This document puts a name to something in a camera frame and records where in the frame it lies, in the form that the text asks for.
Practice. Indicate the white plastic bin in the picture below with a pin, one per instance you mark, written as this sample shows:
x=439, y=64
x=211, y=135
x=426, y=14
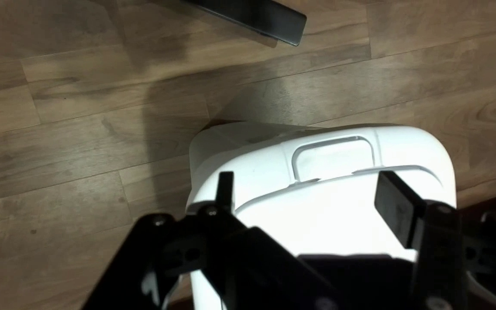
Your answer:
x=317, y=189

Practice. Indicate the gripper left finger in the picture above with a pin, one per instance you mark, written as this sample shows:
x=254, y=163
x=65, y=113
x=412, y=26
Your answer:
x=230, y=254

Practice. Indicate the black metal bar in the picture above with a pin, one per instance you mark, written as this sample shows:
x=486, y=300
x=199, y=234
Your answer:
x=258, y=17

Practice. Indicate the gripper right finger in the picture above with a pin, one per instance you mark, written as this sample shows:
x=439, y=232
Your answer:
x=439, y=241

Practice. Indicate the white bin lid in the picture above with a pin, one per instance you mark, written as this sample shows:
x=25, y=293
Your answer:
x=330, y=193

